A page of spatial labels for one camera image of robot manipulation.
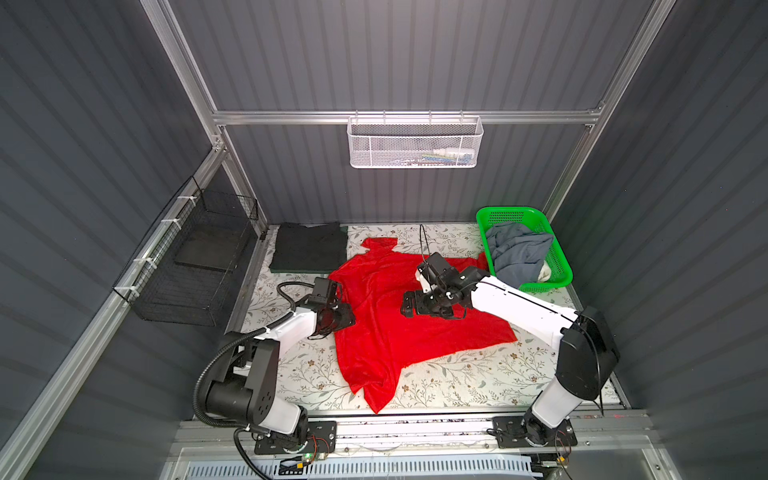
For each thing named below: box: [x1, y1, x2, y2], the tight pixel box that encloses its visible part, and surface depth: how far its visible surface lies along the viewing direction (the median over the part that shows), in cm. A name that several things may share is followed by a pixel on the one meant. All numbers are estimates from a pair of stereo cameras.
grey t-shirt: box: [486, 222, 554, 289], surface depth 98 cm
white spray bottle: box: [422, 148, 475, 164], surface depth 93 cm
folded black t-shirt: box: [269, 222, 348, 273], surface depth 111 cm
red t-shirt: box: [330, 237, 517, 414], surface depth 89 cm
